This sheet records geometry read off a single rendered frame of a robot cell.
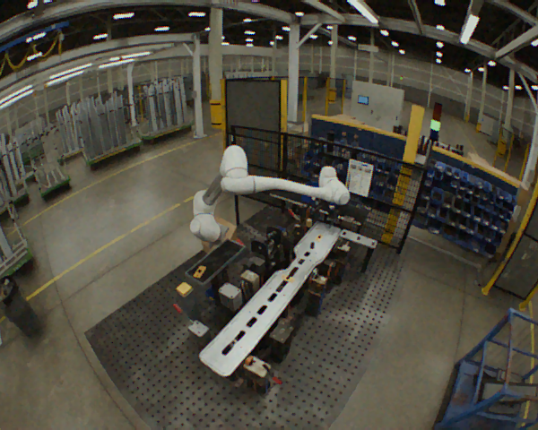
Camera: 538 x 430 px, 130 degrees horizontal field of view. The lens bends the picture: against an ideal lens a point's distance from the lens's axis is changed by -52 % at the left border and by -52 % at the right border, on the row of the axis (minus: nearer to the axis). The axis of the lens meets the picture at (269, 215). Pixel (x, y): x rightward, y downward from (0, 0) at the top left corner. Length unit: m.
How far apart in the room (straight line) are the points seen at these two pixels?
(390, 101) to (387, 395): 7.16
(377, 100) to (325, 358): 7.22
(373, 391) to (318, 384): 0.94
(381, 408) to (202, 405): 1.49
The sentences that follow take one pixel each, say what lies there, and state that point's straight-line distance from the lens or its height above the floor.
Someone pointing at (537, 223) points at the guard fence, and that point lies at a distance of 3.51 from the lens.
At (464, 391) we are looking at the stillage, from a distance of 2.66.
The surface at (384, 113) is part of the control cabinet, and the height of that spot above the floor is 1.15.
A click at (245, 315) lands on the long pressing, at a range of 1.36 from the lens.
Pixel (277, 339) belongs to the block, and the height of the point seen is 1.03.
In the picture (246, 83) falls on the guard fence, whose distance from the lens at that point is 3.86.
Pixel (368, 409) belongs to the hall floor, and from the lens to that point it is 2.31.
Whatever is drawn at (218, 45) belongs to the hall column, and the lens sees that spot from 8.99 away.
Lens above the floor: 2.13
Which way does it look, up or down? 33 degrees down
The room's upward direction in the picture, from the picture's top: 1 degrees clockwise
